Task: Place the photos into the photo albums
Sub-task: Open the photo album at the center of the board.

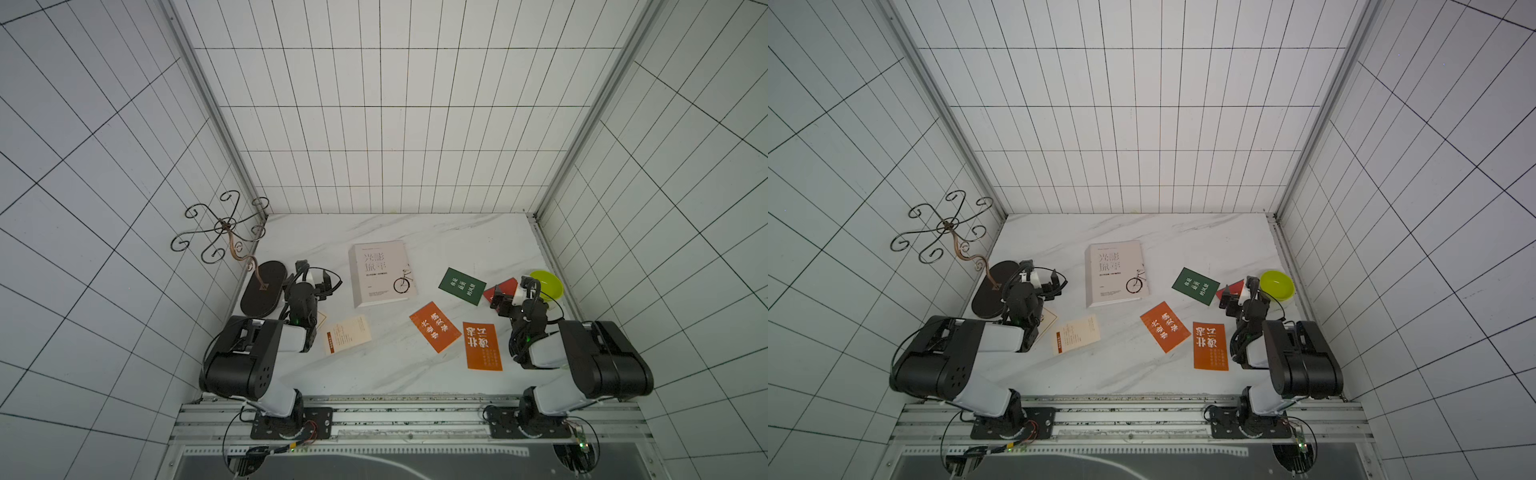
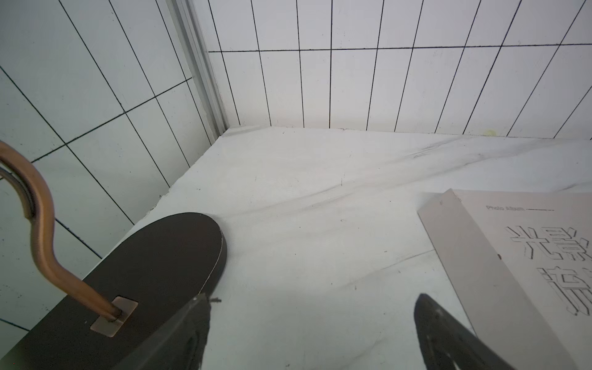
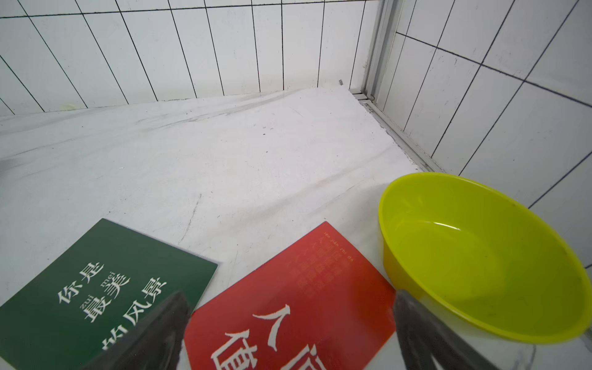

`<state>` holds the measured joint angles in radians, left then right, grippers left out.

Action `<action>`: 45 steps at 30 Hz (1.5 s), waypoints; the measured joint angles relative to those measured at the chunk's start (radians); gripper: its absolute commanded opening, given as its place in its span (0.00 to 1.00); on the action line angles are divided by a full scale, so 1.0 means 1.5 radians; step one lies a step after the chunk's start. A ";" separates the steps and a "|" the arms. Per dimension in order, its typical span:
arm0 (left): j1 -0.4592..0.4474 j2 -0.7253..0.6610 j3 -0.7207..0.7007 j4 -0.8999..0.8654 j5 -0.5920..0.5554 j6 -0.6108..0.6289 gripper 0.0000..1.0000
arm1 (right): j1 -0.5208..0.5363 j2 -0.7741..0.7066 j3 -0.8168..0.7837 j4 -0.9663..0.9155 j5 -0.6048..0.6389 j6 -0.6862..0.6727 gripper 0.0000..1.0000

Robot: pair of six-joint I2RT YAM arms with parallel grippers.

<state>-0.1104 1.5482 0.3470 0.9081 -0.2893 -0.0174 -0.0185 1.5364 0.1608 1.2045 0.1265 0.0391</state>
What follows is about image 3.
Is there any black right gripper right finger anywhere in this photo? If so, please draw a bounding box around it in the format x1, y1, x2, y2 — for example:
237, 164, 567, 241
393, 290, 496, 369

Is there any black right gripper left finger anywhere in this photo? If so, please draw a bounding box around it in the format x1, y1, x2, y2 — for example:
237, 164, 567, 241
82, 291, 191, 369

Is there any green photo card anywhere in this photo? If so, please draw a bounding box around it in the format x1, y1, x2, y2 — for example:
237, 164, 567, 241
1, 219, 217, 369

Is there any red photo card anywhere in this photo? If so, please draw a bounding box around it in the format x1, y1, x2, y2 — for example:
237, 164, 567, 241
184, 222, 396, 369

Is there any lime green plastic bowl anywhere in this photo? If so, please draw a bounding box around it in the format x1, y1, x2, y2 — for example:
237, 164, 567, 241
378, 172, 591, 344

